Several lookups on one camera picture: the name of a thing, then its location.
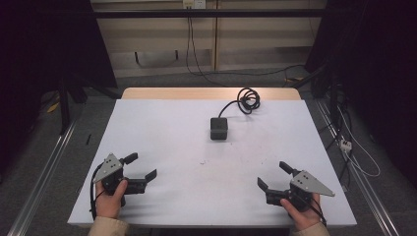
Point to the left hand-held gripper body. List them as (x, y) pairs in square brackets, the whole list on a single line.
[(107, 167)]

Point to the person's left hand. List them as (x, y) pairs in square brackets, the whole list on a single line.
[(109, 205)]

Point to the small black pen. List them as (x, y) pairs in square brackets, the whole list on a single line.
[(88, 139)]

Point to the black horizontal metal bar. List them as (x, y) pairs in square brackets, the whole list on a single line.
[(209, 13)]

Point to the person's right hand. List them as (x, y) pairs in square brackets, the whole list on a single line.
[(305, 218)]

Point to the white wall socket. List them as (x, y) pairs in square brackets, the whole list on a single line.
[(194, 3)]

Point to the white table cover sheet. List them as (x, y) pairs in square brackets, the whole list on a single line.
[(203, 170)]

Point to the black curtain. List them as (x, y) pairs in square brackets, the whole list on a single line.
[(42, 42), (377, 65)]

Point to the yellow floor tape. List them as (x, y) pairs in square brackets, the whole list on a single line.
[(53, 107)]

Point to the aluminium floor rail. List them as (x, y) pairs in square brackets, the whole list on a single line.
[(364, 183), (39, 187)]

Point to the black metal stand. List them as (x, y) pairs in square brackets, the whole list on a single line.
[(64, 105), (332, 95)]

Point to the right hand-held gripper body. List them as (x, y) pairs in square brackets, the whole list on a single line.
[(306, 184)]

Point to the white power strip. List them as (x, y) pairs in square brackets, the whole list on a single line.
[(345, 144)]

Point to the black power adapter box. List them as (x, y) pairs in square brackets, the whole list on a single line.
[(218, 128)]

